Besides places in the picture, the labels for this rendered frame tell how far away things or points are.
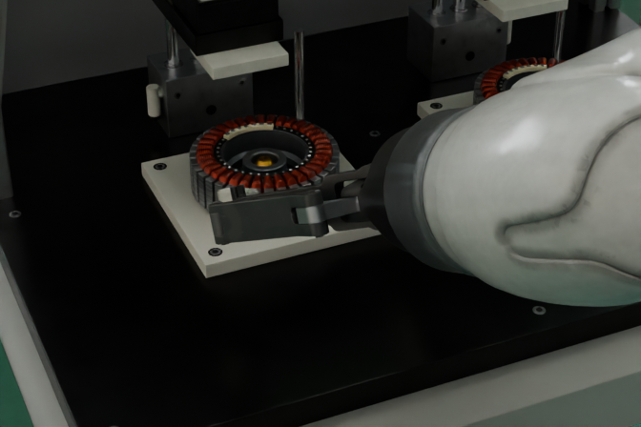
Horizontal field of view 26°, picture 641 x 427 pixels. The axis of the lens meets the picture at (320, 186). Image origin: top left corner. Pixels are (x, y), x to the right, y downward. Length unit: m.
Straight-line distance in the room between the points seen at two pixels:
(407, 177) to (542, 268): 0.13
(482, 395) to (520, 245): 0.32
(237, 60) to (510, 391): 0.31
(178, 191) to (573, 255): 0.52
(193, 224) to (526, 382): 0.27
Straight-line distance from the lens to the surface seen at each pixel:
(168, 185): 1.06
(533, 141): 0.59
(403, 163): 0.72
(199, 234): 1.01
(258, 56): 1.03
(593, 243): 0.58
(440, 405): 0.91
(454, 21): 1.22
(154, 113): 1.14
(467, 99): 1.18
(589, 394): 0.94
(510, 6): 1.12
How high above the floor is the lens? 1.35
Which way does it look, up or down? 33 degrees down
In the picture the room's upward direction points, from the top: straight up
